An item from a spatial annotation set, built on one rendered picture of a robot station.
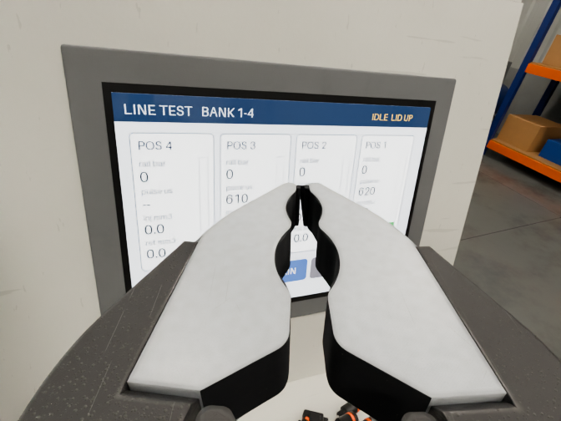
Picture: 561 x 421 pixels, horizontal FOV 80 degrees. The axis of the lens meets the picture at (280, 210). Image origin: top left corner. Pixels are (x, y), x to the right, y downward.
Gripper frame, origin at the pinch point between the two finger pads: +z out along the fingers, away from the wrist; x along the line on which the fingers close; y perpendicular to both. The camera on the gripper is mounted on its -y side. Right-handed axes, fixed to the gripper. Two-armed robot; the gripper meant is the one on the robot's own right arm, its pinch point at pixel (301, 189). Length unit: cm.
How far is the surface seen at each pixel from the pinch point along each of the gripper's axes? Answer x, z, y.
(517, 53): 360, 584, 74
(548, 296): 184, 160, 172
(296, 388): 2, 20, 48
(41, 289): -27.1, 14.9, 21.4
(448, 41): 20.2, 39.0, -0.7
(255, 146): -4.4, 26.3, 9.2
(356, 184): 9.0, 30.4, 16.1
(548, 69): 296, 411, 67
